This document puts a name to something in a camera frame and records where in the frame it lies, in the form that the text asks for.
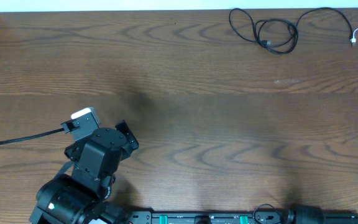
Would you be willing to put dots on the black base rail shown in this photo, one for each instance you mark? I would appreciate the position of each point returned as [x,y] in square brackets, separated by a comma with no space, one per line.
[257,216]

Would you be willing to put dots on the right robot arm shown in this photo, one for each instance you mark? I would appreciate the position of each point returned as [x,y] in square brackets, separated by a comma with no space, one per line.
[303,214]

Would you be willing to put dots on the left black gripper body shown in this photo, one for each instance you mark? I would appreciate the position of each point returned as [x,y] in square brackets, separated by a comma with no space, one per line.
[129,137]

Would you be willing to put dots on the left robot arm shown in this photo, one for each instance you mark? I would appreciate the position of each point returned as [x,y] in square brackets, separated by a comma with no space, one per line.
[79,191]

